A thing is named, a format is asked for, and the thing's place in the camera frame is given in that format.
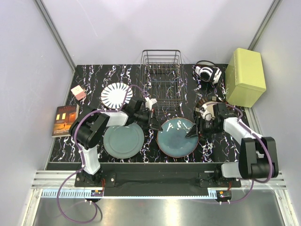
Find dark wire dish rack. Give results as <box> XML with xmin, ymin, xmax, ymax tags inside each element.
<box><xmin>139</xmin><ymin>49</ymin><xmax>184</xmax><ymax>108</ymax></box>

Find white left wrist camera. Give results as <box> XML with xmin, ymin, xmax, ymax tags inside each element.
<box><xmin>145</xmin><ymin>97</ymin><xmax>157</xmax><ymax>110</ymax></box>

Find brown cream checkered plate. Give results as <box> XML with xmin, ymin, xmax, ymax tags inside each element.
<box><xmin>194</xmin><ymin>96</ymin><xmax>226</xmax><ymax>121</ymax></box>

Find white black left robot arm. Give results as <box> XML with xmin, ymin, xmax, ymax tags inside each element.
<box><xmin>69</xmin><ymin>97</ymin><xmax>163</xmax><ymax>186</ymax></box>

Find black white headphones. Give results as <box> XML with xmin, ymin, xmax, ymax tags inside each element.
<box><xmin>194</xmin><ymin>60</ymin><xmax>223</xmax><ymax>84</ymax></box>

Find dark cover book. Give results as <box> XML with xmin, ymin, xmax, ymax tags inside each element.
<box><xmin>52</xmin><ymin>104</ymin><xmax>79</xmax><ymax>138</ymax></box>

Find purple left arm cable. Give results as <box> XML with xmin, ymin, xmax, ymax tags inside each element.
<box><xmin>57</xmin><ymin>84</ymin><xmax>151</xmax><ymax>223</ymax></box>

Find light teal plate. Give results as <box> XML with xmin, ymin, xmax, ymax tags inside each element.
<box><xmin>103</xmin><ymin>123</ymin><xmax>144</xmax><ymax>159</ymax></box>

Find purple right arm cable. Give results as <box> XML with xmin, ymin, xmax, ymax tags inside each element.
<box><xmin>188</xmin><ymin>102</ymin><xmax>277</xmax><ymax>205</ymax></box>

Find white blue striped plate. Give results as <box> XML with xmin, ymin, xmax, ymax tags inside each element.
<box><xmin>101</xmin><ymin>82</ymin><xmax>133</xmax><ymax>110</ymax></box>

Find aluminium rail frame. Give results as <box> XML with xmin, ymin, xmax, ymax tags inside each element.
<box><xmin>22</xmin><ymin>176</ymin><xmax>301</xmax><ymax>226</ymax></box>

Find yellow green box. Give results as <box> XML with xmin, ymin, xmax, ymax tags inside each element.
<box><xmin>225</xmin><ymin>48</ymin><xmax>266</xmax><ymax>108</ymax></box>

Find pink cube socket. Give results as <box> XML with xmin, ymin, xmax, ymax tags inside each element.
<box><xmin>71</xmin><ymin>85</ymin><xmax>87</xmax><ymax>101</ymax></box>

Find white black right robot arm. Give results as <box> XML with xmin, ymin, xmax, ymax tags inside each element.
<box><xmin>186</xmin><ymin>102</ymin><xmax>279</xmax><ymax>187</ymax></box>

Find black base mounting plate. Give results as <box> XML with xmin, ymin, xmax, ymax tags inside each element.
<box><xmin>44</xmin><ymin>161</ymin><xmax>273</xmax><ymax>198</ymax></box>

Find dark blue glazed plate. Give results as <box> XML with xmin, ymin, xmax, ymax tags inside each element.
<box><xmin>156</xmin><ymin>118</ymin><xmax>198</xmax><ymax>158</ymax></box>

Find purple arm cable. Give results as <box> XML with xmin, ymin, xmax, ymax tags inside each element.
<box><xmin>188</xmin><ymin>102</ymin><xmax>277</xmax><ymax>205</ymax></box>
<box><xmin>57</xmin><ymin>84</ymin><xmax>151</xmax><ymax>223</ymax></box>

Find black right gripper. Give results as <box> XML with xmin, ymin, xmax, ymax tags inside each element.
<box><xmin>184</xmin><ymin>115</ymin><xmax>221</xmax><ymax>141</ymax></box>

